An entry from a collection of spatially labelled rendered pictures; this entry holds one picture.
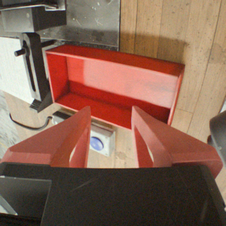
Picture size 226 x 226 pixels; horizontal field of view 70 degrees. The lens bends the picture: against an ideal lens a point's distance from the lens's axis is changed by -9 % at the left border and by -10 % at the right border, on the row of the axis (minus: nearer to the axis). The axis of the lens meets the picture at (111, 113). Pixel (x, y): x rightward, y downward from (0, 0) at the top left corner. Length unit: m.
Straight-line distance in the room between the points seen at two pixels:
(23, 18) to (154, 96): 0.27
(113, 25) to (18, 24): 0.17
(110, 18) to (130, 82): 0.12
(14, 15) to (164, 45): 0.27
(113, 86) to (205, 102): 0.17
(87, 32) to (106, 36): 0.04
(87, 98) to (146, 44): 0.18
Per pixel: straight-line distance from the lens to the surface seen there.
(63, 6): 0.28
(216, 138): 0.18
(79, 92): 0.42
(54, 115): 0.49
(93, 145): 0.44
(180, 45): 0.30
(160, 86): 0.32
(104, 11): 0.34
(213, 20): 0.29
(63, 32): 0.40
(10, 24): 0.40
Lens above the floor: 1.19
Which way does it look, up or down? 46 degrees down
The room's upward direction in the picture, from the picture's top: 135 degrees counter-clockwise
